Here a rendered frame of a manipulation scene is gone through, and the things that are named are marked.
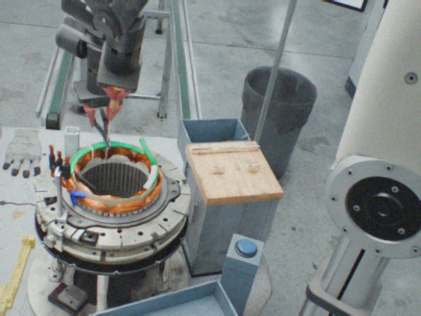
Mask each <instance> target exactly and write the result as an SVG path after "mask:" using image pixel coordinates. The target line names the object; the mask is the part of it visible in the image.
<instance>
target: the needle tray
mask: <svg viewBox="0 0 421 316"><path fill-rule="evenodd" d="M89 316H238V314H237V313H236V311H235V309H234V307H233V305H232V304H231V303H230V301H229V298H228V297H227V295H226V293H225V291H224V289H223V288H222V286H221V284H220V283H219V281H218V279H217V280H214V281H209V282H206V283H203V284H199V285H196V286H192V287H188V288H185V289H182V290H177V291H174V292H170V293H167V294H164V295H161V296H156V297H153V298H149V299H145V300H142V301H139V302H134V303H131V304H128V305H121V306H117V307H115V308H110V309H107V310H104V311H100V312H96V313H93V314H89Z"/></svg>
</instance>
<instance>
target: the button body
mask: <svg viewBox="0 0 421 316"><path fill-rule="evenodd" d="M241 239H249V240H250V241H252V242H254V243H255V244H256V246H257V247H258V253H257V255H256V256H254V257H242V256H239V255H238V254H237V253H236V252H235V243H236V242H237V241H239V240H241ZM263 246H264V242H261V241H257V240H255V239H250V238H248V237H245V236H242V235H238V234H235V233H234V234H233V236H232V240H231V244H230V246H229V250H228V253H227V256H226V260H225V263H224V266H223V271H222V274H221V278H220V284H221V286H222V288H223V289H224V291H225V293H226V295H227V297H228V298H229V301H230V303H231V304H232V305H233V307H234V309H235V311H236V313H237V314H238V316H243V313H244V309H245V307H246V304H247V301H248V299H249V296H250V292H251V289H252V286H253V282H254V280H255V277H256V273H257V271H258V268H259V264H260V260H261V255H262V249H263Z"/></svg>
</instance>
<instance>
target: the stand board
mask: <svg viewBox="0 0 421 316"><path fill-rule="evenodd" d="M245 146H258V144H257V143H256V142H255V141H246V142H230V143H215V144H187V145H186V150H185V153H186V157H187V159H188V161H189V164H190V166H191V168H192V171H193V174H194V176H195V179H196V181H197V184H198V187H199V189H200V191H201V195H202V197H203V200H204V203H205V205H206V206H214V205H230V204H238V203H247V202H263V201H271V200H281V199H282V197H283V190H282V189H281V187H280V185H279V184H278V182H277V179H276V178H275V176H274V174H273V172H272V170H271V169H270V167H269V165H268V164H267V163H266V161H265V158H264V157H263V155H262V152H261V150H260V149H259V151H247V152H233V153H226V152H225V153H206V154H192V149H202V148H216V147H245ZM253 164H260V165H261V166H260V169H259V171H257V172H248V171H247V169H248V165H253ZM218 166H225V171H224V174H215V175H213V174H212V172H213V168H214V167H218Z"/></svg>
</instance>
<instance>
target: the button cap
mask: <svg viewBox="0 0 421 316"><path fill-rule="evenodd" d="M237 249H238V251H239V252H240V253H241V254H243V255H247V256H250V255H253V254H255V252H256V245H255V243H254V242H252V241H250V240H249V239H242V240H240V241H239V242H238V246H237Z"/></svg>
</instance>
